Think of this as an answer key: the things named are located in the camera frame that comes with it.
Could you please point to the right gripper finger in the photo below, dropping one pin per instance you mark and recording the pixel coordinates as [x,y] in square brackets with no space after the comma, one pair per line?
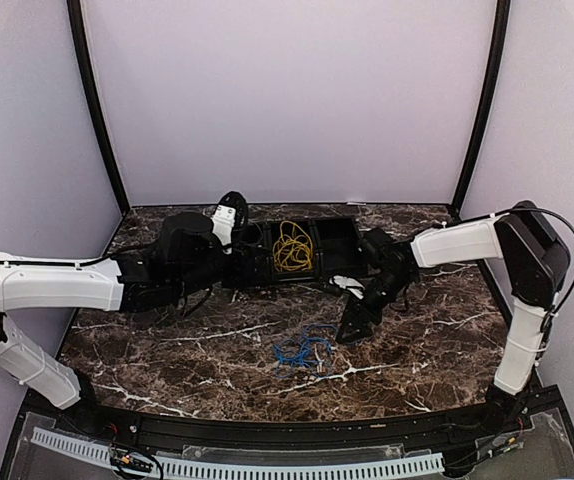
[350,318]
[353,336]

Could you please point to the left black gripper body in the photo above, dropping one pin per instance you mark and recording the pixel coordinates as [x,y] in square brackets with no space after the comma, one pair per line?
[243,269]

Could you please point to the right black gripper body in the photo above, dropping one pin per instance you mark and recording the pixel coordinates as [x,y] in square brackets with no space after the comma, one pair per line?
[374,312]

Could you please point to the black three-compartment bin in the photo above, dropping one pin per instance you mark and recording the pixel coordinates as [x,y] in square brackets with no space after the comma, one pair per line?
[305,250]

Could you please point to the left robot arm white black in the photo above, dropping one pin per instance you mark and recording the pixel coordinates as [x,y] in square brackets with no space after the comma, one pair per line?
[193,252]

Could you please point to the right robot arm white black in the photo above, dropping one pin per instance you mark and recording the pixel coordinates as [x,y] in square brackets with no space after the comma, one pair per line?
[536,258]

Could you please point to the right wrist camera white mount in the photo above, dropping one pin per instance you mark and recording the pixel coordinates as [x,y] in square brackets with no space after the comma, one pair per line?
[348,284]

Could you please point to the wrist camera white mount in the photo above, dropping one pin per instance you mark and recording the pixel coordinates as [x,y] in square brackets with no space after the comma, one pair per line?
[230,219]
[348,284]

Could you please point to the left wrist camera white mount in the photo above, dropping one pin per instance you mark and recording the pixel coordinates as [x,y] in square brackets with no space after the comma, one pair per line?
[230,219]

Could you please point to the white slotted cable duct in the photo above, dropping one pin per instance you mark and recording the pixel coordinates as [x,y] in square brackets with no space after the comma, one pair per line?
[213,463]

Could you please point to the black front rail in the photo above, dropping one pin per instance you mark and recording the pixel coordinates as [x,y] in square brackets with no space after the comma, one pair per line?
[454,429]

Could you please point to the left black frame post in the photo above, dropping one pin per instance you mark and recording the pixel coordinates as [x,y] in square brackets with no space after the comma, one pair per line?
[93,102]

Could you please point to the black frame post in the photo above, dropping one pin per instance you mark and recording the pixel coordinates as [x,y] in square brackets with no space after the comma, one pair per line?
[93,102]
[483,111]

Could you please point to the right black frame post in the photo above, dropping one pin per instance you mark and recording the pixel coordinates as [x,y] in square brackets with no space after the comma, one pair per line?
[483,111]

